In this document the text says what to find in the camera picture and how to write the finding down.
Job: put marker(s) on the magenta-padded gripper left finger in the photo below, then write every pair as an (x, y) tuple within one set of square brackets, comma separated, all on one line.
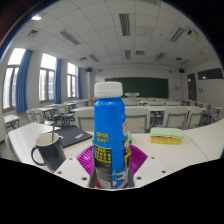
[(71, 171)]

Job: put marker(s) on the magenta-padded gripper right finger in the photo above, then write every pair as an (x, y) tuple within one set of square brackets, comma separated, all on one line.
[(148, 170)]

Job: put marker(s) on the blue drink bottle white cap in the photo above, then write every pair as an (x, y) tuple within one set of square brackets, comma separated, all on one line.
[(110, 133)]

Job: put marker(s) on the dark blue mug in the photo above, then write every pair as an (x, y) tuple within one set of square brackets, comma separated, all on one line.
[(53, 155)]

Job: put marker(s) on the black laptop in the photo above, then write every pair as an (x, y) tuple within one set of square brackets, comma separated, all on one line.
[(71, 135)]

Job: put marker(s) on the yellow sponge with green top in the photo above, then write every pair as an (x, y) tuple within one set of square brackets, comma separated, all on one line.
[(166, 136)]

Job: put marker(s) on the wooden stir stick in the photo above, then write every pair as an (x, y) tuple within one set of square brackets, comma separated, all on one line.
[(53, 131)]

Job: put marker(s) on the green chalkboard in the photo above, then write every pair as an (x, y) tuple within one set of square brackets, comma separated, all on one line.
[(143, 87)]

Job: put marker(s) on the blue curtain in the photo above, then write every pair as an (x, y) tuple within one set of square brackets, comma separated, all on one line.
[(79, 83), (58, 81), (23, 81)]

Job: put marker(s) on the classroom window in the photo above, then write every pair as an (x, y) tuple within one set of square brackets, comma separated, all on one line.
[(46, 76), (71, 80), (10, 80)]

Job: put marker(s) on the brown classroom door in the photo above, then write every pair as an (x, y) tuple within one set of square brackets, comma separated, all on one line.
[(192, 87)]

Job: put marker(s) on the ceiling projector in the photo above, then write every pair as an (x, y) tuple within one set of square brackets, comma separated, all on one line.
[(193, 33)]

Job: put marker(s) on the group of ceiling lights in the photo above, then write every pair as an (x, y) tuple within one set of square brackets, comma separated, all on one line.
[(124, 24)]

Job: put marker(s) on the black wall speaker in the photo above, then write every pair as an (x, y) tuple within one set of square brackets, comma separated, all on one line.
[(181, 70), (89, 70)]

